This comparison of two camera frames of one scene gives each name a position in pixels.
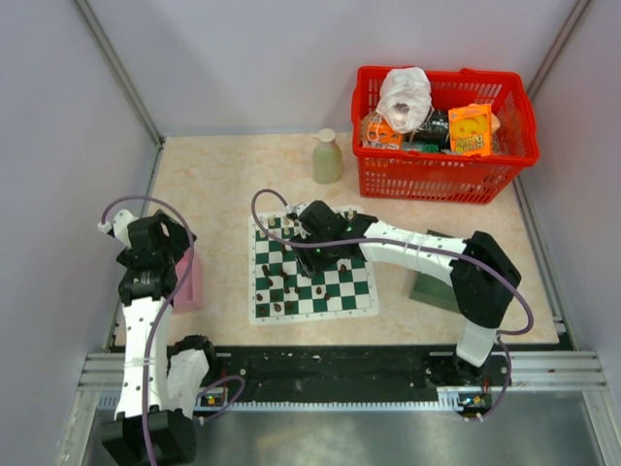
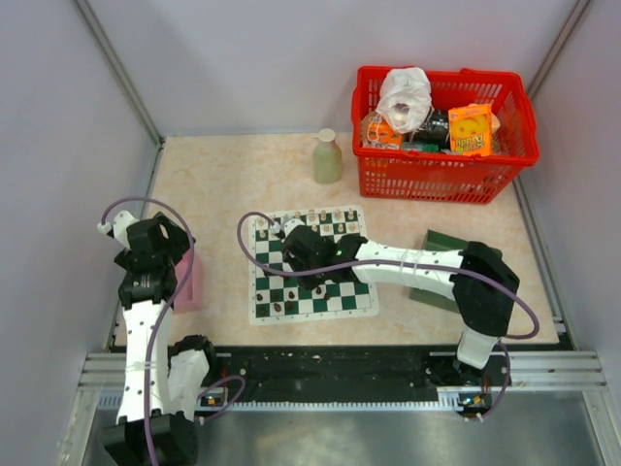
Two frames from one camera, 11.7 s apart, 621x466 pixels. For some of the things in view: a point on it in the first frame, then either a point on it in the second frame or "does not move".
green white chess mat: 279,293 does not move
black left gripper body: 178,242 does not move
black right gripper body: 314,258 to 296,264
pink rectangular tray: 189,298 does not move
